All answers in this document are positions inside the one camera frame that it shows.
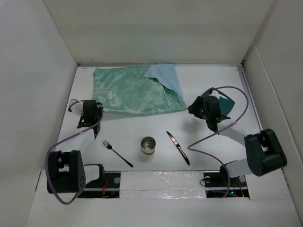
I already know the teal square plate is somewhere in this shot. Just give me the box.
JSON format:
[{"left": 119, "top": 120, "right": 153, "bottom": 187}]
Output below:
[{"left": 201, "top": 88, "right": 235, "bottom": 115}]

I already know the black fork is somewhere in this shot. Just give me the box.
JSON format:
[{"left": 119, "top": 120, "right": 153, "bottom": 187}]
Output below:
[{"left": 102, "top": 140, "right": 134, "bottom": 168}]

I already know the green patterned placemat cloth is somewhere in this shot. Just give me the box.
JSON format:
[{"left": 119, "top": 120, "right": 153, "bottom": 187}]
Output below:
[{"left": 93, "top": 66, "right": 187, "bottom": 115}]

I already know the black table knife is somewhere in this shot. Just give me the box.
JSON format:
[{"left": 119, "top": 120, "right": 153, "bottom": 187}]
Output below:
[{"left": 166, "top": 131, "right": 190, "bottom": 166}]

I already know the steel cup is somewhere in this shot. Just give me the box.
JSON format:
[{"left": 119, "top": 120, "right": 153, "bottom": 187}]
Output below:
[{"left": 141, "top": 137, "right": 156, "bottom": 155}]

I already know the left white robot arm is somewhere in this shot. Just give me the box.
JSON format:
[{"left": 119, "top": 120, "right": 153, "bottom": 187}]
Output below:
[{"left": 45, "top": 99, "right": 106, "bottom": 201}]

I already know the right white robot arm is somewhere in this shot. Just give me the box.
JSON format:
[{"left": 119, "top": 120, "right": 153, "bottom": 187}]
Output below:
[{"left": 188, "top": 96, "right": 287, "bottom": 186}]

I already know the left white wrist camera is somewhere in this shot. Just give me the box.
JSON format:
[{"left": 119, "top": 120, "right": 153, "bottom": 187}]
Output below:
[{"left": 68, "top": 99, "right": 83, "bottom": 115}]

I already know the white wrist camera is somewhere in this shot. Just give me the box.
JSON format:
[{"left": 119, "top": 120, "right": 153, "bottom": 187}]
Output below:
[
  {"left": 209, "top": 88, "right": 228, "bottom": 100},
  {"left": 68, "top": 99, "right": 83, "bottom": 115}
]

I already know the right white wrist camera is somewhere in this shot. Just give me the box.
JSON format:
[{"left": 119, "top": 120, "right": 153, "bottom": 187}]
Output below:
[{"left": 209, "top": 88, "right": 228, "bottom": 100}]

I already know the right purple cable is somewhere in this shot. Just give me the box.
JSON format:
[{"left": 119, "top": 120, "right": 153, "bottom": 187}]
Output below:
[{"left": 187, "top": 86, "right": 250, "bottom": 198}]

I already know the purple cable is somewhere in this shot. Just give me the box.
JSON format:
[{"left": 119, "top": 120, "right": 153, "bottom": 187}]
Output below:
[
  {"left": 45, "top": 104, "right": 104, "bottom": 205},
  {"left": 187, "top": 86, "right": 250, "bottom": 198}
]

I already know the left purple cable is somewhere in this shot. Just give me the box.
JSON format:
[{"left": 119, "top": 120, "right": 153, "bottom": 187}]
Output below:
[{"left": 45, "top": 104, "right": 104, "bottom": 205}]

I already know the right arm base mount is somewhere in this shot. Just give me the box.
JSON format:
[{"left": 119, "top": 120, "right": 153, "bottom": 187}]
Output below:
[{"left": 200, "top": 168, "right": 250, "bottom": 198}]

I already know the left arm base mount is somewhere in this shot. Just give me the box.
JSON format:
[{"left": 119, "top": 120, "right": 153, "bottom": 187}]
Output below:
[{"left": 78, "top": 164, "right": 121, "bottom": 199}]

